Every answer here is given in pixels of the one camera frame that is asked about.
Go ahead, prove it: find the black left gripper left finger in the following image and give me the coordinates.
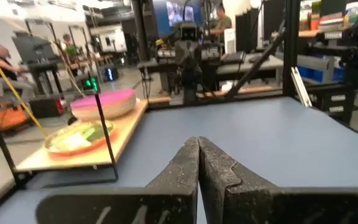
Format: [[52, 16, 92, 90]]
[[35, 136, 201, 224]]

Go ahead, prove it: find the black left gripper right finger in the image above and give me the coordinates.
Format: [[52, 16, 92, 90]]
[[198, 136, 358, 224]]

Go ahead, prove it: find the beige opaque plate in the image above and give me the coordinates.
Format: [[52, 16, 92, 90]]
[[71, 101, 138, 123]]

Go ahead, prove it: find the orange transparent plastic plate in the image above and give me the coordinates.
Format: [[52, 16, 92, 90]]
[[44, 130, 117, 158]]

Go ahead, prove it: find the purple opaque plate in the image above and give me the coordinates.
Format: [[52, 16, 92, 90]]
[[70, 88, 137, 110]]

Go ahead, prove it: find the green transparent plastic plate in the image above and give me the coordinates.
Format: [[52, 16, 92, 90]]
[[44, 120, 117, 153]]

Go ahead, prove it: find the person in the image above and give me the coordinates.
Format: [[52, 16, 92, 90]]
[[61, 33, 80, 63], [0, 45, 36, 101], [209, 3, 234, 44]]

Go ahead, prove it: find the black keyboard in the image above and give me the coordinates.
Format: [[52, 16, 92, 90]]
[[221, 50, 247, 65]]

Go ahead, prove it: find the grey desk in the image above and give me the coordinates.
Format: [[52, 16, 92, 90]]
[[214, 55, 285, 80]]

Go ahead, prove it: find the green lit display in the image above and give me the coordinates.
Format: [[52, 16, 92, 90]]
[[81, 76, 101, 93]]

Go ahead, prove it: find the black computer case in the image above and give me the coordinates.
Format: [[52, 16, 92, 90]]
[[28, 94, 65, 119]]

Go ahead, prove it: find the orange bag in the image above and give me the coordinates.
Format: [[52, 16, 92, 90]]
[[0, 105, 30, 132]]

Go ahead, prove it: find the large blue wall screen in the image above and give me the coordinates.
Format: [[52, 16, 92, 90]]
[[152, 0, 204, 35]]

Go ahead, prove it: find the black metal table frame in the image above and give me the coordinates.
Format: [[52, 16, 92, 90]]
[[147, 0, 358, 134]]

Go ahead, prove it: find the silver metal bracket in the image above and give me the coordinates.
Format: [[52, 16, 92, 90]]
[[290, 65, 313, 108]]

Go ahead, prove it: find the yellow cable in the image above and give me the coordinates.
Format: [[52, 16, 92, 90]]
[[0, 36, 48, 138]]

